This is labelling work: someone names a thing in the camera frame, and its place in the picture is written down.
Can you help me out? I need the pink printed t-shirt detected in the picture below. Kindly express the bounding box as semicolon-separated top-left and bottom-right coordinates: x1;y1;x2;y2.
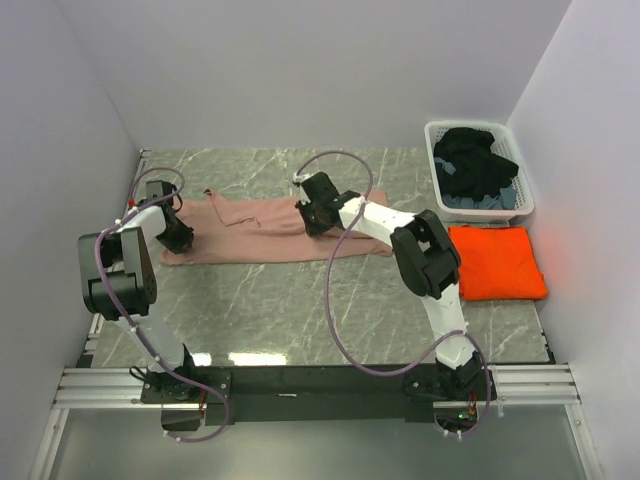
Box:
158;187;396;267

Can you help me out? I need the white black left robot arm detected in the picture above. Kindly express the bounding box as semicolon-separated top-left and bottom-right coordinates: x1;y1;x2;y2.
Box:
77;180;200;402

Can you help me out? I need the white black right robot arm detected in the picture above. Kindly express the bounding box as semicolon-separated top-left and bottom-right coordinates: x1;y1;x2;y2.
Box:
293;172;481;399

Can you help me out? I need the black robot mounting base bar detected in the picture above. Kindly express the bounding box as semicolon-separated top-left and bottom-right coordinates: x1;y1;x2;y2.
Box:
139;363;499;432

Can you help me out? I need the black t-shirt in basket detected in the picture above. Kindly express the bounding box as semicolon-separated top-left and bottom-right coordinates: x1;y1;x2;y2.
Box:
433;127;519;201

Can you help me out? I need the folded orange t-shirt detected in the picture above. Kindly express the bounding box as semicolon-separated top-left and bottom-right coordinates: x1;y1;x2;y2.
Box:
448;226;548;302

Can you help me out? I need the blue garment in basket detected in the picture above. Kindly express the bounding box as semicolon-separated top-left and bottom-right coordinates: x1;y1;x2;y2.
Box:
435;157;517;210

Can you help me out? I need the white plastic laundry basket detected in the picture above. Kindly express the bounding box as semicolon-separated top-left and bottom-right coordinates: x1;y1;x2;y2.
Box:
424;120;534;224

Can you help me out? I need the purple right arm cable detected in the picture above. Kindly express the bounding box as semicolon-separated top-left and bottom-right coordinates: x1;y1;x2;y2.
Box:
292;149;494;439

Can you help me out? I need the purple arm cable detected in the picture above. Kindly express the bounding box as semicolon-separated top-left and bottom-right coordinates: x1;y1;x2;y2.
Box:
292;149;494;439
93;167;235;444

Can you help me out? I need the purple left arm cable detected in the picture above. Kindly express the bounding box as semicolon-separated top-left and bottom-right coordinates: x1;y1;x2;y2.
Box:
93;167;235;444

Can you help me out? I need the aluminium frame rail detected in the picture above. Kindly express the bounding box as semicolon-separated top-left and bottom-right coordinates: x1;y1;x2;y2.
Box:
53;364;581;410

